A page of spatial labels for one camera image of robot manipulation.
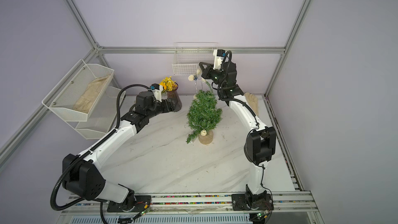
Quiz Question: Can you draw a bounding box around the beige glove in basket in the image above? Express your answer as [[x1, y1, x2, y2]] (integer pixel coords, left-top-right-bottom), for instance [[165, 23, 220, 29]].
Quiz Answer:
[[73, 76, 109, 114]]

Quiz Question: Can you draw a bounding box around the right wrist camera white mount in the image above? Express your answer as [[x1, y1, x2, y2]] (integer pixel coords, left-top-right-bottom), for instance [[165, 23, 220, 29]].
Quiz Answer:
[[213, 49, 226, 71]]

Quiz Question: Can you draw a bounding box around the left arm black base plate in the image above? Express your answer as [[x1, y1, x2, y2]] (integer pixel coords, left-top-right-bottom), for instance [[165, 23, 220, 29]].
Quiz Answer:
[[107, 195, 152, 213]]

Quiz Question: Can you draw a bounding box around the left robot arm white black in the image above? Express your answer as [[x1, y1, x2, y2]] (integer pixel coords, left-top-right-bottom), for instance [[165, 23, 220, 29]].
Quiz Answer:
[[50, 84, 181, 212]]

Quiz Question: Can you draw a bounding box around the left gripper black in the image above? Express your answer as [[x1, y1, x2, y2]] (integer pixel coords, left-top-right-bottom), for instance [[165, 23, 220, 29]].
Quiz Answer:
[[147, 97, 178, 119]]

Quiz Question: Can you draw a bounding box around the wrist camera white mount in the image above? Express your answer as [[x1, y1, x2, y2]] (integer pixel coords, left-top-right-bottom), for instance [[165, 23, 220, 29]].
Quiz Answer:
[[150, 84, 163, 102], [213, 49, 226, 71]]

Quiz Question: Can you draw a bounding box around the white mesh wall basket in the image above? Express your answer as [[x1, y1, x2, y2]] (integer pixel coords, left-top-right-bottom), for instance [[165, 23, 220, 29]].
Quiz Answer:
[[68, 86, 120, 140], [42, 60, 114, 122]]

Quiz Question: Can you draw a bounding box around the small green christmas tree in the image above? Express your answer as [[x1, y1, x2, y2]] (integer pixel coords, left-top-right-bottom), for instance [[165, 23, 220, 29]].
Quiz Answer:
[[186, 79, 222, 144]]

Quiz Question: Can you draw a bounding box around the lower white mesh wall basket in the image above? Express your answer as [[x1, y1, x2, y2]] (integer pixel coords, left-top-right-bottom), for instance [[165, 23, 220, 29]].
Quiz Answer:
[[68, 86, 120, 140]]

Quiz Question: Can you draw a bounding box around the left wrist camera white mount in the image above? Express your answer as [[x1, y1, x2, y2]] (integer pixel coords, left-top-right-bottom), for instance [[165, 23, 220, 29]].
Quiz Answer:
[[150, 84, 163, 102]]

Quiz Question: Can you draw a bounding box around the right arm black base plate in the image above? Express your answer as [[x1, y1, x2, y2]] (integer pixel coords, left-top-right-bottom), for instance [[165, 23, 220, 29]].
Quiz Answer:
[[231, 192, 274, 211]]

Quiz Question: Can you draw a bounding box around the upper white mesh wall basket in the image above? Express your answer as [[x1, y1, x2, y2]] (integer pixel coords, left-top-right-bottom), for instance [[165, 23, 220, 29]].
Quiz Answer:
[[42, 60, 114, 122]]

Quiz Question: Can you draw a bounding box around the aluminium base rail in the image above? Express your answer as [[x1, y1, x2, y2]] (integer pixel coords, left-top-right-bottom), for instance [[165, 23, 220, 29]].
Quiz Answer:
[[56, 191, 324, 224]]

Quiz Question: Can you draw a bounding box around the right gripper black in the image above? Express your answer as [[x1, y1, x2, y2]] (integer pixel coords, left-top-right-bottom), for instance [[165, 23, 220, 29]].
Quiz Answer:
[[201, 63, 228, 90]]

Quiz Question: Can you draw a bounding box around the white wire basket back wall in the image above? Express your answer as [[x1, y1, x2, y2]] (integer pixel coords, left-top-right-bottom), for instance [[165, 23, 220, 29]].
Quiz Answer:
[[172, 42, 218, 76]]

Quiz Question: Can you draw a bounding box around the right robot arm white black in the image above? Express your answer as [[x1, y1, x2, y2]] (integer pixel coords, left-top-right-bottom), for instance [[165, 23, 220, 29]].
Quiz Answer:
[[199, 49, 276, 211]]

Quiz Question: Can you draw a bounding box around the aluminium frame profile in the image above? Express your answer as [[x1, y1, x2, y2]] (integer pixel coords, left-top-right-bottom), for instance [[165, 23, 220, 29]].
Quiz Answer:
[[1, 0, 312, 171]]

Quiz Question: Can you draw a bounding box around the yellow sunflower bouquet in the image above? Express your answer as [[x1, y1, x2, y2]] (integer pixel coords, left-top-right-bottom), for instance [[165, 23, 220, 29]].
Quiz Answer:
[[160, 76, 178, 92]]

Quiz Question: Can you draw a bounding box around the beige glove on table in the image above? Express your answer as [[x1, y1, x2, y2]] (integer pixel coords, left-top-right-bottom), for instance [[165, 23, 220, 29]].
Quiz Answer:
[[244, 92, 259, 116]]

